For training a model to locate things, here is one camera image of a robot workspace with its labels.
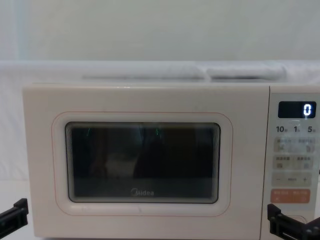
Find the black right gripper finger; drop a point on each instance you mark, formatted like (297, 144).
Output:
(282, 225)

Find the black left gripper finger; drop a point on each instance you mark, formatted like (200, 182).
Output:
(18, 210)

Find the cream microwave oven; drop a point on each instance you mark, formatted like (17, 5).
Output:
(145, 100)

